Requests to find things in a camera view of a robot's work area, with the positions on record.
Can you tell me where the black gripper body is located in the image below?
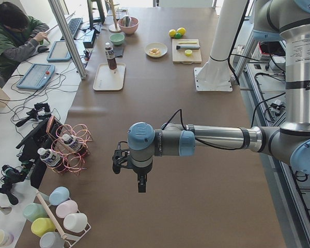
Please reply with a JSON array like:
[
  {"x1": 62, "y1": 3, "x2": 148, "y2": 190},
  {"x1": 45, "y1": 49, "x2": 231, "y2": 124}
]
[{"x1": 137, "y1": 173, "x2": 147, "y2": 182}]

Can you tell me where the white round plate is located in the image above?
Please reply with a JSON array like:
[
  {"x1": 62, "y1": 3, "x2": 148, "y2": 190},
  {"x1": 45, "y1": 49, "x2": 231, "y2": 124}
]
[{"x1": 145, "y1": 42, "x2": 168, "y2": 58}]

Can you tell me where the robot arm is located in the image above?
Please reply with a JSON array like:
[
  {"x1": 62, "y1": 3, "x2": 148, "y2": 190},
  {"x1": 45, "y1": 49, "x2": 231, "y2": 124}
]
[{"x1": 128, "y1": 1, "x2": 310, "y2": 193}]

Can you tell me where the cream rabbit tray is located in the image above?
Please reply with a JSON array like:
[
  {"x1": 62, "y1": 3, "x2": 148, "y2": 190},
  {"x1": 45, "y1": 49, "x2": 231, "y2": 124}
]
[{"x1": 93, "y1": 63, "x2": 126, "y2": 91}]

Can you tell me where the tea bottle on tray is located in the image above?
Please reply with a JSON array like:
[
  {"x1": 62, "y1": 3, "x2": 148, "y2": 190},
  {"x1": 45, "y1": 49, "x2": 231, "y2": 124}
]
[{"x1": 105, "y1": 42, "x2": 117, "y2": 70}]

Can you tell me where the white plastic cup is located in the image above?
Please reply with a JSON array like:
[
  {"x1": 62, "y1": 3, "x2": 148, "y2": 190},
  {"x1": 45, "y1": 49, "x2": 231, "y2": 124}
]
[{"x1": 63, "y1": 213, "x2": 88, "y2": 233}]

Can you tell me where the pink plastic cup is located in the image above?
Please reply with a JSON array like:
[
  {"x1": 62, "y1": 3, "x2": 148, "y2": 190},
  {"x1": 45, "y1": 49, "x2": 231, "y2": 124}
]
[{"x1": 56, "y1": 199, "x2": 78, "y2": 218}]

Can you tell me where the white cup rack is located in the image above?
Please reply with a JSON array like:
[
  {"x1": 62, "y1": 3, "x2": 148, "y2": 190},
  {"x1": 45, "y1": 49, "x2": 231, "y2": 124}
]
[{"x1": 36, "y1": 187, "x2": 91, "y2": 247}]

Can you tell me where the tea bottle in rack back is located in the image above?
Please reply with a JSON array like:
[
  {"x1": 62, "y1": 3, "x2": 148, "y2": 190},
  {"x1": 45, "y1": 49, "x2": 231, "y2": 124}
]
[{"x1": 62, "y1": 134, "x2": 87, "y2": 156}]

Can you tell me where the tea bottle in rack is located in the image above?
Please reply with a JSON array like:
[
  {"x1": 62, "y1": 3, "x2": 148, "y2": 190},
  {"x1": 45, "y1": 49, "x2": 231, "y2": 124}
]
[
  {"x1": 62, "y1": 134, "x2": 87, "y2": 156},
  {"x1": 37, "y1": 148, "x2": 66, "y2": 173}
]

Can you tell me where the blue plastic cup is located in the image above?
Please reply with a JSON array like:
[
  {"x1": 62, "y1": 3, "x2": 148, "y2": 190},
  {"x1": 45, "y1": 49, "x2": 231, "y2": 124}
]
[{"x1": 49, "y1": 187, "x2": 70, "y2": 206}]

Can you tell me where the tea bottle in rack front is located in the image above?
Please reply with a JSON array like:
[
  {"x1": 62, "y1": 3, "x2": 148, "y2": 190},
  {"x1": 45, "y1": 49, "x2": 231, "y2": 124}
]
[{"x1": 37, "y1": 148, "x2": 66, "y2": 173}]

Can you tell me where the grey plastic cup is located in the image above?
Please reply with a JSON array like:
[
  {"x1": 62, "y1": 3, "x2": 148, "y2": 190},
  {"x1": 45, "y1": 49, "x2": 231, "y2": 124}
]
[{"x1": 39, "y1": 232, "x2": 65, "y2": 248}]

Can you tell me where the yellow plastic cup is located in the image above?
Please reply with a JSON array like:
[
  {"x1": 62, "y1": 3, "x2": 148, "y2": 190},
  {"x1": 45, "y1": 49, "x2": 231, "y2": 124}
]
[{"x1": 30, "y1": 218, "x2": 56, "y2": 238}]

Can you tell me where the mint plastic cup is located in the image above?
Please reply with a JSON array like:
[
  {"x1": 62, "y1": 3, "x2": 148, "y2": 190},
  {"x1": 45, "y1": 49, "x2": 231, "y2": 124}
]
[{"x1": 23, "y1": 203, "x2": 48, "y2": 222}]

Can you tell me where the dark grey cloth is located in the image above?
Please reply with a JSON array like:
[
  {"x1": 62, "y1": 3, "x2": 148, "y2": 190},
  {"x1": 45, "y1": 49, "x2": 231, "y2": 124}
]
[{"x1": 113, "y1": 46, "x2": 124, "y2": 57}]

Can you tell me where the half lemon slice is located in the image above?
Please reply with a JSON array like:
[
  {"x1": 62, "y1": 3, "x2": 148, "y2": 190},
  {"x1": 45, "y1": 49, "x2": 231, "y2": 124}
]
[{"x1": 184, "y1": 50, "x2": 193, "y2": 57}]

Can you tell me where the wooden cutting board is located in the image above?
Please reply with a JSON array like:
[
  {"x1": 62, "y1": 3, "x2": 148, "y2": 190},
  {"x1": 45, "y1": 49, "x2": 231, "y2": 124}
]
[{"x1": 172, "y1": 39, "x2": 202, "y2": 64}]

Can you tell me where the mint green bowl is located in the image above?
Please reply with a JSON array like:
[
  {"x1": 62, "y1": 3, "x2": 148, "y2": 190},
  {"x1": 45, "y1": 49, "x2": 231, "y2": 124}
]
[{"x1": 110, "y1": 33, "x2": 125, "y2": 45}]

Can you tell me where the blue teach pendant near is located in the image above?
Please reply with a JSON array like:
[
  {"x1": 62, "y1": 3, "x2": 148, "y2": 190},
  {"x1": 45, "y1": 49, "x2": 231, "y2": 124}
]
[{"x1": 17, "y1": 64, "x2": 55, "y2": 90}]

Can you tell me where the blue teach pendant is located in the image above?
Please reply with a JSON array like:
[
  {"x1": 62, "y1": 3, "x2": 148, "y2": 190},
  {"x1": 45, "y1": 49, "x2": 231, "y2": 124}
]
[
  {"x1": 47, "y1": 41, "x2": 71, "y2": 62},
  {"x1": 17, "y1": 64, "x2": 55, "y2": 90}
]

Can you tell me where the green lime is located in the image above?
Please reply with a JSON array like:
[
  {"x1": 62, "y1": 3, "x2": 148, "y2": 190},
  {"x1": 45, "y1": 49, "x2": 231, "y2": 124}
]
[{"x1": 174, "y1": 33, "x2": 182, "y2": 39}]

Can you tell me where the yellow lemon near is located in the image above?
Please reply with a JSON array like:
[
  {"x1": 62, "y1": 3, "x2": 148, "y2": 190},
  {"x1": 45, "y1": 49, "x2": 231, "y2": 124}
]
[{"x1": 168, "y1": 29, "x2": 176, "y2": 38}]

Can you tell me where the yellow lemon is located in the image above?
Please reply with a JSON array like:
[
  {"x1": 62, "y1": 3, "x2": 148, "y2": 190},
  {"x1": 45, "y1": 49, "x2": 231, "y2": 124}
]
[
  {"x1": 168, "y1": 29, "x2": 176, "y2": 38},
  {"x1": 177, "y1": 27, "x2": 186, "y2": 36}
]

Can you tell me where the blue teach pendant far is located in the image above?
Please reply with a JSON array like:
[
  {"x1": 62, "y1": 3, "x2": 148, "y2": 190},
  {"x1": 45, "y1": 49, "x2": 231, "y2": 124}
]
[{"x1": 47, "y1": 41, "x2": 71, "y2": 62}]

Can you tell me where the wooden mug tree stand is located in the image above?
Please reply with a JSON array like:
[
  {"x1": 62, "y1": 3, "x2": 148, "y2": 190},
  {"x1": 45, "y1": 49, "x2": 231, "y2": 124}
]
[{"x1": 105, "y1": 0, "x2": 121, "y2": 33}]

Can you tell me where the yellow lemon far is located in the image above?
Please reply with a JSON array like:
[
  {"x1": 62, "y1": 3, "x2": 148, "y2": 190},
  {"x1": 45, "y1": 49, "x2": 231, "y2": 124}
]
[{"x1": 177, "y1": 27, "x2": 186, "y2": 36}]

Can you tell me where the pink bowl with ice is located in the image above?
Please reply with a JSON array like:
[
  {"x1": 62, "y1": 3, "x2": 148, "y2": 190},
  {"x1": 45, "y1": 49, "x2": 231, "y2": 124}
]
[{"x1": 118, "y1": 15, "x2": 139, "y2": 35}]

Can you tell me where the steel ice scoop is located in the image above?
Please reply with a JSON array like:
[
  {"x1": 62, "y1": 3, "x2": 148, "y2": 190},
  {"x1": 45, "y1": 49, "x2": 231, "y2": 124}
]
[{"x1": 121, "y1": 15, "x2": 132, "y2": 27}]

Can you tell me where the black keyboard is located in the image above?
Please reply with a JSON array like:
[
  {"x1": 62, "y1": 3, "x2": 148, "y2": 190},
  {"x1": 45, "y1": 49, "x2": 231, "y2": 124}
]
[{"x1": 68, "y1": 18, "x2": 83, "y2": 39}]

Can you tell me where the seated person green jacket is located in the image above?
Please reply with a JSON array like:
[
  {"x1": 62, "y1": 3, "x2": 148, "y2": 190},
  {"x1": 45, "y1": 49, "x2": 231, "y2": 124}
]
[{"x1": 0, "y1": 2, "x2": 49, "y2": 81}]

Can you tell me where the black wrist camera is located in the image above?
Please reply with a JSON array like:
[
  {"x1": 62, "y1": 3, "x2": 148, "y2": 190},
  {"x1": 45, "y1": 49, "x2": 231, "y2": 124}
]
[{"x1": 112, "y1": 141, "x2": 132, "y2": 174}]

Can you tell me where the copper wire bottle rack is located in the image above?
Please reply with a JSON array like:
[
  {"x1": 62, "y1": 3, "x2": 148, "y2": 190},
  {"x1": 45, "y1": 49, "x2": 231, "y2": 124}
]
[{"x1": 46, "y1": 116, "x2": 93, "y2": 176}]

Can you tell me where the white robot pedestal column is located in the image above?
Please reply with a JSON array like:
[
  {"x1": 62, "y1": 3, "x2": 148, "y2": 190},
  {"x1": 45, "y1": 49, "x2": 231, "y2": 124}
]
[{"x1": 194, "y1": 0, "x2": 249, "y2": 91}]

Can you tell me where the aluminium frame post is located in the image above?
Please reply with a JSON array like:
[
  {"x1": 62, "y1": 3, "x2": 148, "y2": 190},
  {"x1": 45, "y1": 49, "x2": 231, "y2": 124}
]
[{"x1": 48, "y1": 0, "x2": 87, "y2": 80}]

